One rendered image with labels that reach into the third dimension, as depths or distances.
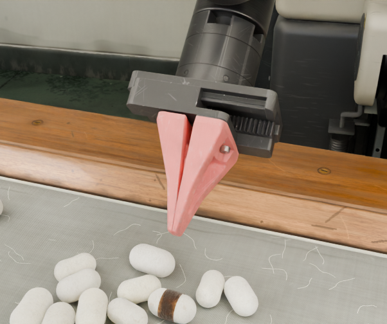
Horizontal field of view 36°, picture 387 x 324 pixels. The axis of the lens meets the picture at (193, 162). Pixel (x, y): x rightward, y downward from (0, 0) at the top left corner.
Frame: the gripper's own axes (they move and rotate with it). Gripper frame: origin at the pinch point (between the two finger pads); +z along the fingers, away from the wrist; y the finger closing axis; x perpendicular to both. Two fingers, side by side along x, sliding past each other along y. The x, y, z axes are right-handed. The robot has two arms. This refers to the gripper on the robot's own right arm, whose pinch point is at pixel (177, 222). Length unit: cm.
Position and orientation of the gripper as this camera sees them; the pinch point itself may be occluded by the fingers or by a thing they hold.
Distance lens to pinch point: 40.0
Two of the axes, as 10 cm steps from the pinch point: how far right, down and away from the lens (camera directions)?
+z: -2.5, 9.3, -2.6
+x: 2.1, 3.1, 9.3
